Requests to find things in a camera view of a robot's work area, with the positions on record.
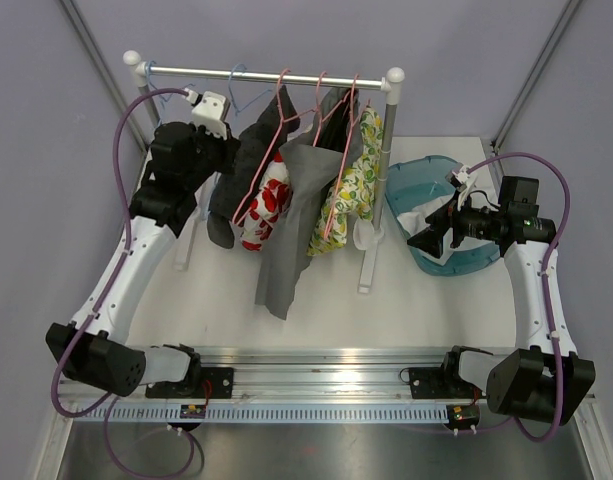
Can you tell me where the blue wire hanger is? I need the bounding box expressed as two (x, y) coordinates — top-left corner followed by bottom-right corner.
(145, 60), (196, 127)
(200, 63), (277, 224)

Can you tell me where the pink wire hanger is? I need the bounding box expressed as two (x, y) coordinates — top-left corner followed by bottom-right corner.
(323, 73), (360, 240)
(232, 68), (319, 225)
(312, 71), (350, 147)

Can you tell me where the red poppy white skirt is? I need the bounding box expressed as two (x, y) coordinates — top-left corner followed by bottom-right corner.
(240, 152), (292, 252)

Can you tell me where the plain grey skirt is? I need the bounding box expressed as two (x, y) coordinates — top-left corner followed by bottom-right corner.
(255, 88), (362, 320)

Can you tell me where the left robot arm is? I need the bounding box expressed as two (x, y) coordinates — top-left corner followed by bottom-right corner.
(46, 120), (239, 397)

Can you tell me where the white slotted cable duct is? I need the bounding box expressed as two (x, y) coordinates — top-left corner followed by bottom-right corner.
(81, 402), (448, 424)

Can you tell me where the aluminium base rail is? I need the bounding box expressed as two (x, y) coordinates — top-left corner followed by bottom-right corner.
(60, 347), (587, 401)

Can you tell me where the left frame post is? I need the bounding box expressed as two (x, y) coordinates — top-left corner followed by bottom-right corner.
(60, 0), (147, 151)

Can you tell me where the lemon print skirt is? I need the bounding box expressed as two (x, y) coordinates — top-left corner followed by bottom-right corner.
(307, 106), (383, 257)

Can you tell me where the clothes rack silver white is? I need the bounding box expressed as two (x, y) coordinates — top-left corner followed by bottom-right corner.
(123, 50), (405, 294)

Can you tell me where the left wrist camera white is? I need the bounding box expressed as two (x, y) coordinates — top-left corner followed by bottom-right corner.
(184, 88), (230, 140)

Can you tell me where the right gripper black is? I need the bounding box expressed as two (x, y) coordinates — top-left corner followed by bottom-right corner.
(408, 190), (505, 259)

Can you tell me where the dark grey dotted skirt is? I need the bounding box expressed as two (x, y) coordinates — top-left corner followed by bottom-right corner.
(206, 96), (300, 249)

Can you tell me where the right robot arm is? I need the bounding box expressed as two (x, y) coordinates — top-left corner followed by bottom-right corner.
(408, 172), (596, 441)

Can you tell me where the frame post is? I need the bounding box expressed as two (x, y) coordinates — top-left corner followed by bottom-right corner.
(60, 0), (147, 151)
(489, 0), (585, 153)

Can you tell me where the right frame post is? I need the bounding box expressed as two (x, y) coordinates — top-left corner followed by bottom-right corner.
(489, 0), (585, 153)

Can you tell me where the blue plastic basket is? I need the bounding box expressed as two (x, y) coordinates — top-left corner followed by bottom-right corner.
(385, 155), (499, 277)

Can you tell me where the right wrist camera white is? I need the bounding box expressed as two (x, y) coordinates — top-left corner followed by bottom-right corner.
(446, 165), (477, 211)

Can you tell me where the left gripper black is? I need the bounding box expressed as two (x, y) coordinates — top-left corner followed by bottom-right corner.
(183, 121), (241, 191)

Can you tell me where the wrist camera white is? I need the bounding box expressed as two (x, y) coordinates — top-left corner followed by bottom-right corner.
(184, 88), (230, 140)
(446, 165), (477, 211)

